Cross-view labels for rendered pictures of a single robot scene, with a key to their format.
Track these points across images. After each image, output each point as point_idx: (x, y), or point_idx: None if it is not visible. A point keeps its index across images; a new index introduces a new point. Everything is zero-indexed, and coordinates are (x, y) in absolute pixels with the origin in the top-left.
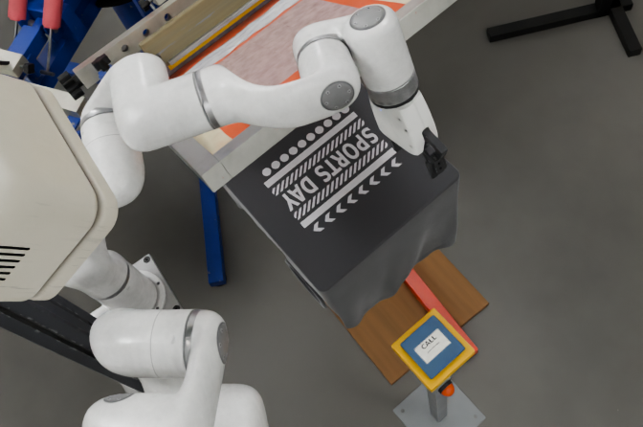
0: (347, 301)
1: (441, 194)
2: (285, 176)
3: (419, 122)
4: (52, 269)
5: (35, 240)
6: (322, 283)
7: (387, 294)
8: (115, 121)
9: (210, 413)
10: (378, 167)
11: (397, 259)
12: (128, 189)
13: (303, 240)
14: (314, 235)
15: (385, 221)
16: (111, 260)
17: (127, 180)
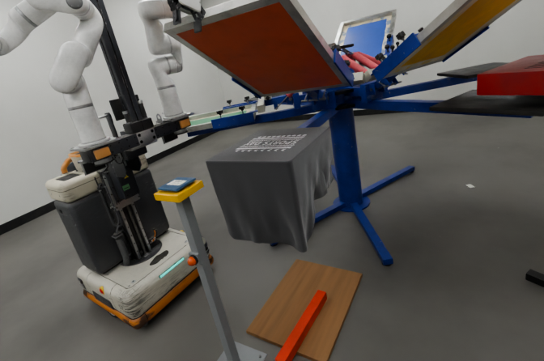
0: (222, 196)
1: (274, 163)
2: (259, 139)
3: None
4: None
5: None
6: (209, 159)
7: (252, 235)
8: None
9: None
10: (278, 148)
11: (252, 200)
12: (141, 3)
13: (229, 150)
14: (232, 151)
15: (248, 158)
16: (160, 70)
17: (143, 2)
